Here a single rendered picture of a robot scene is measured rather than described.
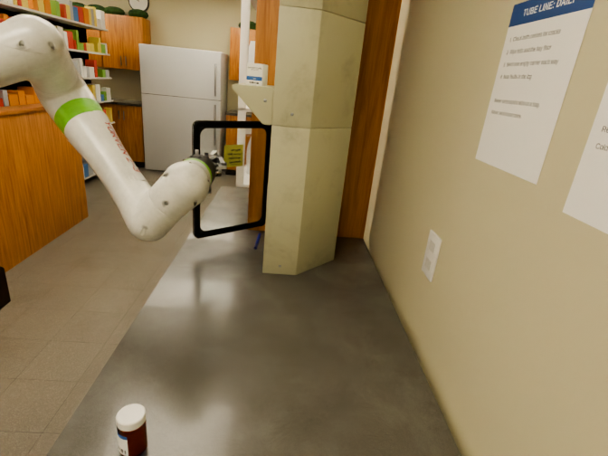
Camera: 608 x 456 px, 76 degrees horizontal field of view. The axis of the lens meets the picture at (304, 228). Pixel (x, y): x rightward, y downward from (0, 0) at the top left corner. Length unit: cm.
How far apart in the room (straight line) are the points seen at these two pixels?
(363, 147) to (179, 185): 84
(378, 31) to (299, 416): 124
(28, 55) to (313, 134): 69
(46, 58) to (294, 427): 93
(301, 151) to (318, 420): 71
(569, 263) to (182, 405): 69
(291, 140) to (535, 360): 80
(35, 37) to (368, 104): 102
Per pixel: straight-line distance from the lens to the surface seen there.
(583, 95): 66
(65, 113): 116
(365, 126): 153
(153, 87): 633
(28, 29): 109
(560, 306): 64
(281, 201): 118
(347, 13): 123
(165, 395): 86
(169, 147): 636
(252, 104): 113
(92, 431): 84
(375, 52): 153
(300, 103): 113
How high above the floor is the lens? 154
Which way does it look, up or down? 21 degrees down
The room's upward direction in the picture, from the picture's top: 6 degrees clockwise
